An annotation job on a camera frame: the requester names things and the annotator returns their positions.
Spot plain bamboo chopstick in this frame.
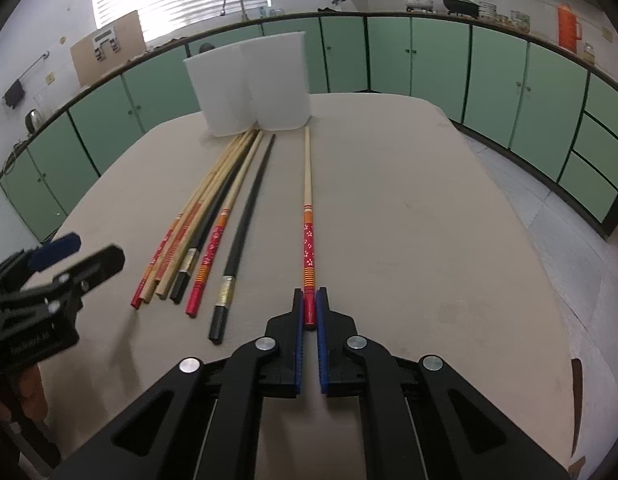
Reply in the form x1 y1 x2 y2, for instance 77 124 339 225
152 133 257 300
140 128 258 304

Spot orange thermos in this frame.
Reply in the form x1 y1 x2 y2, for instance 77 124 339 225
558 3 582 53

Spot red floral chopstick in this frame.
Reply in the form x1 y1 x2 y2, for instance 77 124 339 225
185 130 263 318

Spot red striped chopstick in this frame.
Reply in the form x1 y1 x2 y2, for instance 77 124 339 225
131 128 257 309
130 131 249 310

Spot stacked bowls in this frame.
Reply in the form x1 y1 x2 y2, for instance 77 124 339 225
478 1 498 22

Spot dark hanging towel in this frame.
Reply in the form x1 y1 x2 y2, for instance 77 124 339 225
3 79 26 110

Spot black chopstick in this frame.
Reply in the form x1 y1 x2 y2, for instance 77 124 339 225
170 152 248 304
208 134 277 346

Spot kitchen faucet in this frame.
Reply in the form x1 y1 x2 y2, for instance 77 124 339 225
220 0 251 23

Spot towel rail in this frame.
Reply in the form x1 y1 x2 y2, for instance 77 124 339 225
8 51 50 93

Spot black wok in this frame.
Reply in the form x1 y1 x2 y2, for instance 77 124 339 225
443 0 480 18

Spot glass jar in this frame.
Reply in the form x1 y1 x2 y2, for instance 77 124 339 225
582 42 596 66

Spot patterned mug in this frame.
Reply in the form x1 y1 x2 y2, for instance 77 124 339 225
510 10 530 34

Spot lower green cabinets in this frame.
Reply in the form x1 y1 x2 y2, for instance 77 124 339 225
0 13 618 240

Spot white ceramic pot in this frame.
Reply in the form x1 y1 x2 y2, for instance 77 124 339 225
405 0 434 12

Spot electric kettle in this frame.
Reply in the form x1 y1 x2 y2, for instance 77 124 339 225
24 108 44 136

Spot white double utensil holder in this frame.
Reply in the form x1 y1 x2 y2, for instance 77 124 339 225
184 32 311 138

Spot cardboard box with appliance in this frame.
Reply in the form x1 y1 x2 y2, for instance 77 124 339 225
70 11 146 87

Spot left hand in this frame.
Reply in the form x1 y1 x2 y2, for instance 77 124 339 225
0 364 48 422

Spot red end bamboo chopstick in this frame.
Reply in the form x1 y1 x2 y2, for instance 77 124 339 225
303 126 317 330

